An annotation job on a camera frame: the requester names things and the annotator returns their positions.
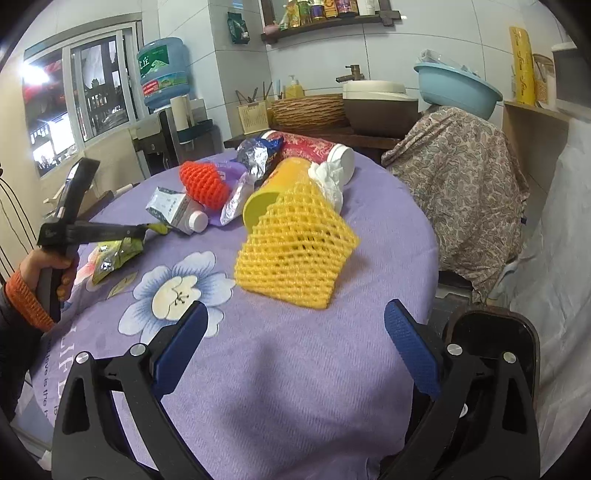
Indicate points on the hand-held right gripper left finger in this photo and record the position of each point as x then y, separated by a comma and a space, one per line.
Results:
184, 344

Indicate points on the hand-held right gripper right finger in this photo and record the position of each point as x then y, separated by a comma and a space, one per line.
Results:
413, 346

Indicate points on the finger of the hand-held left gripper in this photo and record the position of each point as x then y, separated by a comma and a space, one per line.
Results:
106, 237
111, 226

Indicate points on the green snack wrapper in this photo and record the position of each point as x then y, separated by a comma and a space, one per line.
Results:
115, 258

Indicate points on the large white tissue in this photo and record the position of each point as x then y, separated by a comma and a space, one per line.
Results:
328, 184

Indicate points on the person's left forearm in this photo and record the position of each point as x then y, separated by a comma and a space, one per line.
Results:
18, 323

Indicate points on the person's left hand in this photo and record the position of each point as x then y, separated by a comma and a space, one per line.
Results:
34, 270

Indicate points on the silver green foil packet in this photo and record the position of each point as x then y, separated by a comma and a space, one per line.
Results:
164, 205

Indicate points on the white medicine bottle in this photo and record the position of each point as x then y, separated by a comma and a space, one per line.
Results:
191, 220

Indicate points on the water dispenser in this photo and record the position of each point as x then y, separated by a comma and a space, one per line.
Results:
150, 143

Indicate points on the purple floral tablecloth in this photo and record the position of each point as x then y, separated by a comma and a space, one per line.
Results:
277, 369

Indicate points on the orange foam fruit net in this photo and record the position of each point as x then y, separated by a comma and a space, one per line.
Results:
203, 182

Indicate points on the window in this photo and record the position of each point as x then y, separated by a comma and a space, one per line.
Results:
97, 87

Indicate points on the small silver foil wrapper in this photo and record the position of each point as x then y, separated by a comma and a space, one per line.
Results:
233, 203

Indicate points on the purple plastic packet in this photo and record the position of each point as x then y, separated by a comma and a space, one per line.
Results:
231, 173

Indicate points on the white paper roll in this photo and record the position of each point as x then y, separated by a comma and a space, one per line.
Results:
181, 113

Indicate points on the yellow foam fruit net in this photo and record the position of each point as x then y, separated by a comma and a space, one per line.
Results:
291, 249

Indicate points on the white cover cloth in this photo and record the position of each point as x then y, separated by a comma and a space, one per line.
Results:
554, 277

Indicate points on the silver blue snack wrapper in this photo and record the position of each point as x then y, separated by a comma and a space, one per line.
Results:
256, 157

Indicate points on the blue water jug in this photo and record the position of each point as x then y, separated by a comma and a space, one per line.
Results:
164, 74

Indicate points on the paisley cloth cover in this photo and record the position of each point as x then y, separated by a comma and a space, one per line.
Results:
461, 184

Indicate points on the yellow plastic cup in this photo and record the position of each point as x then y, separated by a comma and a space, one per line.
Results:
277, 180

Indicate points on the beige chopstick holder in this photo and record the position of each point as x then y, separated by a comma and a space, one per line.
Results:
253, 117

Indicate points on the red canister with white lid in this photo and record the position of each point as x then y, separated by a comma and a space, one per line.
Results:
304, 147

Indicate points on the wicker basket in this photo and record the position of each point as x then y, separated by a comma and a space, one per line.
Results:
307, 110

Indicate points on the dark wooden sink counter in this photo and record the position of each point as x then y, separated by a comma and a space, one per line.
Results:
323, 136

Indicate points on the yellow soap bottle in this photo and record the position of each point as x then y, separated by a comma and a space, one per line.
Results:
294, 88

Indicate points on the green hanging packet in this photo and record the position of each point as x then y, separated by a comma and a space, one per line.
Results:
238, 27

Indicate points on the brown and white sink basin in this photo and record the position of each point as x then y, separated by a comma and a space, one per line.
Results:
378, 110

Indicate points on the wooden side cabinet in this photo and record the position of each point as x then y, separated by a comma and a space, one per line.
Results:
531, 138

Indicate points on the blue plastic basin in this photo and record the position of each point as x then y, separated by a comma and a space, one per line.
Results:
452, 92

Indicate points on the bronze faucet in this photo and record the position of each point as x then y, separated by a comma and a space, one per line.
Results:
353, 73

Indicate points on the clear plastic bag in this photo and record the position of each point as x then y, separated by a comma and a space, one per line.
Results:
443, 60

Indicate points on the glass jar with wicker sleeve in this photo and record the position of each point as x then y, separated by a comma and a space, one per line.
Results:
544, 81

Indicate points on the yellow wrapped roll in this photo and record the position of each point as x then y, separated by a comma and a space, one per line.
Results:
522, 64

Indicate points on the row of shelf bottles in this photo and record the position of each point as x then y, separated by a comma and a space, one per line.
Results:
323, 9

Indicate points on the wooden wall shelf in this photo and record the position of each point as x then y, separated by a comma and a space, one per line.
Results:
323, 24

